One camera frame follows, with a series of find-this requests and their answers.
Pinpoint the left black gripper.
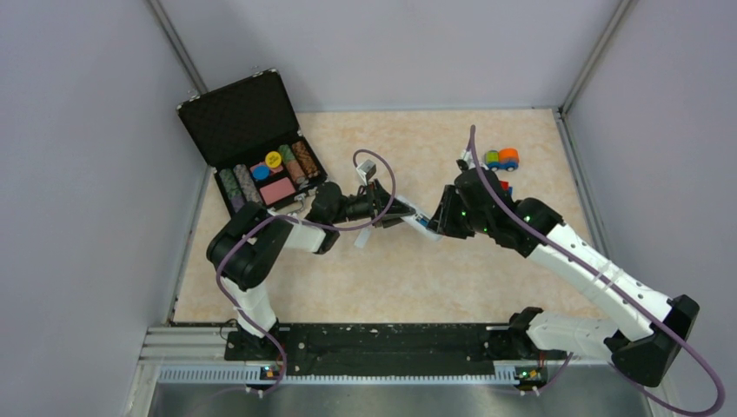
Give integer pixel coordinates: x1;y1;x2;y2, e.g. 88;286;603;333
330;178;415;228

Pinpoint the white remote control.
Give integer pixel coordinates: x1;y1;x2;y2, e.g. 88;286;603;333
395;195;442;242

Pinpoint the white battery cover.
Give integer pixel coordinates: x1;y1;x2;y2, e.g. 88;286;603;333
354;228;371;248

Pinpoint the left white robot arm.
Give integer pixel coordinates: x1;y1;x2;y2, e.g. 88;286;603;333
206;180;417;359

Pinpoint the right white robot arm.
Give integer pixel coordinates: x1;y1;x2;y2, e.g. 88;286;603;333
429;169;700;387

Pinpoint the lego brick truck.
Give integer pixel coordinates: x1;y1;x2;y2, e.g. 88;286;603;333
500;181;513;196

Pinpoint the orange blue toy car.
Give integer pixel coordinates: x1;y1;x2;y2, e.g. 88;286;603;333
484;148;520;171

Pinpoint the green pink chip stack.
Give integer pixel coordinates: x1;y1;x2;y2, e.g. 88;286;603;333
278;144;308;187

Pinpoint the brown poker chip stack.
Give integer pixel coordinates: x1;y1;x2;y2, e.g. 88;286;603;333
291;141;320;178

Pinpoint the pink card deck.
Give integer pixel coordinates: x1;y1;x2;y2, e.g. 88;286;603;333
259;178;295;206

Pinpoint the yellow poker chip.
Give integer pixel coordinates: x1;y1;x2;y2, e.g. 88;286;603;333
264;151;282;169

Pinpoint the blue poker chip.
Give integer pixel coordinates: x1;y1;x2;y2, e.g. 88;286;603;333
250;164;271;182

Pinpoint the purple grey chip stack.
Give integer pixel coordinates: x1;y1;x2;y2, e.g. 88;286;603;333
233;164;263;204

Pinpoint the green poker chip stack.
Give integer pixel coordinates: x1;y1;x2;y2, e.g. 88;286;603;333
218;169;244;212

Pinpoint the black poker chip case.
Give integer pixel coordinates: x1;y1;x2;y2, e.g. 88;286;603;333
176;69;328;215

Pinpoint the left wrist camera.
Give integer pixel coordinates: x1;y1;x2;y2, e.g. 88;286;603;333
355;160;376;185

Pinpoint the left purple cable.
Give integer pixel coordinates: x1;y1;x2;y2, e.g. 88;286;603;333
214;149;397;395

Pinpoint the purple cable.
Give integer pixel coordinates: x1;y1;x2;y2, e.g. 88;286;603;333
214;149;397;395
467;124;727;417

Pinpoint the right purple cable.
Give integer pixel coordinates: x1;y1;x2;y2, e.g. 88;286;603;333
467;124;727;417

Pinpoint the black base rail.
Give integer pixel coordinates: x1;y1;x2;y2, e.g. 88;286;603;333
224;323;566;377

